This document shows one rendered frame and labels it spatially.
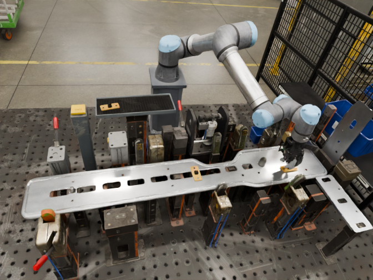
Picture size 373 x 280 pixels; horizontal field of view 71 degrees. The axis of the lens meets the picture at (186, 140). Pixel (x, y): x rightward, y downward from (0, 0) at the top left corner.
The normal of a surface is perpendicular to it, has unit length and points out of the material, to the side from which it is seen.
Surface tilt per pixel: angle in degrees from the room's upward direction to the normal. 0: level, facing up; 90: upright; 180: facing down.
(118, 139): 0
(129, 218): 0
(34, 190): 0
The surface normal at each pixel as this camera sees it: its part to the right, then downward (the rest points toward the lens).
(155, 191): 0.11, -0.71
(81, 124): 0.26, 0.70
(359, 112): -0.96, 0.10
